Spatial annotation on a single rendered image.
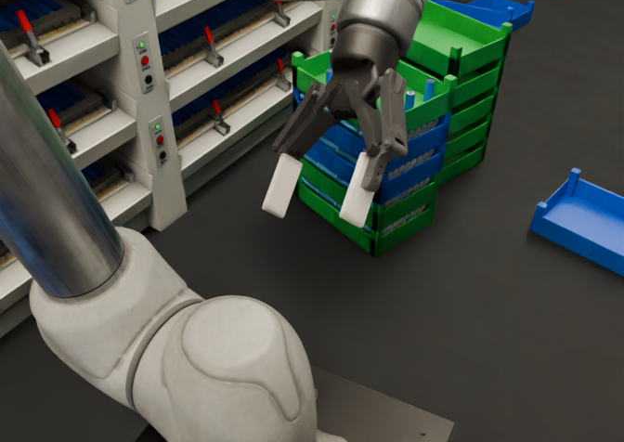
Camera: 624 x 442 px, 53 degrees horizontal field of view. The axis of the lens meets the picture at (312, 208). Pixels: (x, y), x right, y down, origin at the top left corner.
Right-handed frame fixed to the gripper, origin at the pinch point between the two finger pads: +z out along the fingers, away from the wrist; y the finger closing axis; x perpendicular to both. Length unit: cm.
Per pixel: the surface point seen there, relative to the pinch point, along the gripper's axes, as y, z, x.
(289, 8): 88, -67, -37
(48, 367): 74, 35, -8
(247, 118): 90, -35, -38
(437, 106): 35, -40, -48
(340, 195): 58, -20, -50
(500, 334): 23, 0, -74
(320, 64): 61, -46, -35
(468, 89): 44, -54, -66
